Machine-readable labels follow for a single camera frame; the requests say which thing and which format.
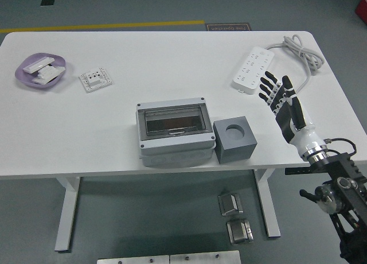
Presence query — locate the purple shallow dish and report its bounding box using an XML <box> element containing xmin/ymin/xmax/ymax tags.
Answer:
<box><xmin>14</xmin><ymin>52</ymin><xmax>67</xmax><ymax>89</ymax></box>

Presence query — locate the white power strip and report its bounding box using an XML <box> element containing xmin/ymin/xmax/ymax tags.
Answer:
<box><xmin>232</xmin><ymin>46</ymin><xmax>275</xmax><ymax>94</ymax></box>

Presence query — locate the grey cube with round recess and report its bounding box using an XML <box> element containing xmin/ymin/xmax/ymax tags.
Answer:
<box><xmin>212</xmin><ymin>116</ymin><xmax>258</xmax><ymax>165</ymax></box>

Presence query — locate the grey metal plate with screws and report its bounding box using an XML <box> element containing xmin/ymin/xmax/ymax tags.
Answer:
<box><xmin>96</xmin><ymin>255</ymin><xmax>170</xmax><ymax>264</ymax></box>
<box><xmin>169</xmin><ymin>250</ymin><xmax>241</xmax><ymax>264</ymax></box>

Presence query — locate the grey electrical enclosure box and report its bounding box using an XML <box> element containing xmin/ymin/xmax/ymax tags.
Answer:
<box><xmin>136</xmin><ymin>96</ymin><xmax>216</xmax><ymax>168</ymax></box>

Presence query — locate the transparent hinged box lid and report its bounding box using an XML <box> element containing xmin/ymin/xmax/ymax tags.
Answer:
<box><xmin>136</xmin><ymin>105</ymin><xmax>209</xmax><ymax>137</ymax></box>

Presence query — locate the white plastic switch part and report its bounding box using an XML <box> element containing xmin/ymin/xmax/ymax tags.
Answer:
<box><xmin>37</xmin><ymin>65</ymin><xmax>66</xmax><ymax>78</ymax></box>
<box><xmin>31</xmin><ymin>74</ymin><xmax>58</xmax><ymax>85</ymax></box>

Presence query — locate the white power cord with plug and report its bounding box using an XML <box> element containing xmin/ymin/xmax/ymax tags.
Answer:
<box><xmin>265</xmin><ymin>34</ymin><xmax>325</xmax><ymax>93</ymax></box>

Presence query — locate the white table leg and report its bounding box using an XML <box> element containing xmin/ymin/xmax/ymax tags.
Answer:
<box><xmin>54</xmin><ymin>176</ymin><xmax>81</xmax><ymax>253</ymax></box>
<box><xmin>253</xmin><ymin>169</ymin><xmax>282</xmax><ymax>238</ymax></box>

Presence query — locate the metal floor socket box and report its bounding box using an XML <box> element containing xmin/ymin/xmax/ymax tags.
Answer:
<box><xmin>217</xmin><ymin>191</ymin><xmax>244</xmax><ymax>217</ymax></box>
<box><xmin>226</xmin><ymin>218</ymin><xmax>255</xmax><ymax>244</ymax></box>

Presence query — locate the long white plastic bar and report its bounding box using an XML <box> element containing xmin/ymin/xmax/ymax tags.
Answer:
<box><xmin>22</xmin><ymin>56</ymin><xmax>56</xmax><ymax>73</ymax></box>

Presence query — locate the white square wall socket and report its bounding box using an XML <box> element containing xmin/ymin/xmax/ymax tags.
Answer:
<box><xmin>79</xmin><ymin>67</ymin><xmax>114</xmax><ymax>94</ymax></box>

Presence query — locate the white right table leg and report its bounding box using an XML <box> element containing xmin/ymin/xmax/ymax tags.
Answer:
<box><xmin>253</xmin><ymin>169</ymin><xmax>282</xmax><ymax>238</ymax></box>

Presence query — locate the white left table leg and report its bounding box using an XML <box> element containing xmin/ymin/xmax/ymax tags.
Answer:
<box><xmin>54</xmin><ymin>176</ymin><xmax>81</xmax><ymax>253</ymax></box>

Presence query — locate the brown floor sign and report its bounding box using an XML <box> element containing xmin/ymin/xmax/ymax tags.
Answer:
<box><xmin>205</xmin><ymin>22</ymin><xmax>252</xmax><ymax>32</ymax></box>

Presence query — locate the yellow floor tape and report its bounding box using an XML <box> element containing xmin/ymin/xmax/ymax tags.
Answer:
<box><xmin>0</xmin><ymin>20</ymin><xmax>206</xmax><ymax>34</ymax></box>

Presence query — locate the red object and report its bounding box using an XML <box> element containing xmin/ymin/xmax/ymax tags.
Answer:
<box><xmin>354</xmin><ymin>0</ymin><xmax>367</xmax><ymax>18</ymax></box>

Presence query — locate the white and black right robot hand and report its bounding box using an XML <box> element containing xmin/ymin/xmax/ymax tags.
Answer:
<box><xmin>259</xmin><ymin>71</ymin><xmax>324</xmax><ymax>156</ymax></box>

